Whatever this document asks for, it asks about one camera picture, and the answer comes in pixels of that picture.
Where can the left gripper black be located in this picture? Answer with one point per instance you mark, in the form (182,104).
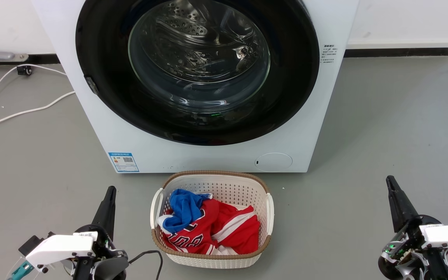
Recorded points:
(107,268)

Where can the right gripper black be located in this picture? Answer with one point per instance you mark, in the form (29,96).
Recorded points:
(406,256)

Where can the black round glass washer door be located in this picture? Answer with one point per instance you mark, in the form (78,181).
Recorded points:
(294,89)

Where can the white front-load washing machine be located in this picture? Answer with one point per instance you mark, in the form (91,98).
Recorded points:
(216,157)

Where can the blue energy label sticker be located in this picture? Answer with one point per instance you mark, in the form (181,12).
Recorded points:
(123,161)

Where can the blue garment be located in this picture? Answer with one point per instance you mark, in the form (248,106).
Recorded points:
(183,210)

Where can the white plastic laundry basket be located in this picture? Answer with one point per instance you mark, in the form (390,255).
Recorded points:
(224,184)

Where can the red basketball jersey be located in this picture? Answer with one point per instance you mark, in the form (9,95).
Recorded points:
(235,233)

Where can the small text sticker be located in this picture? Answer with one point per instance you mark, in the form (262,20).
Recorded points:
(328,53)

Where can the right white wrist camera housing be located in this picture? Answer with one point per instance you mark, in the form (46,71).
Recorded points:
(447,235)

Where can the left black camera module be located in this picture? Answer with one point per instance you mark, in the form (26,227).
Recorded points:
(31,244)

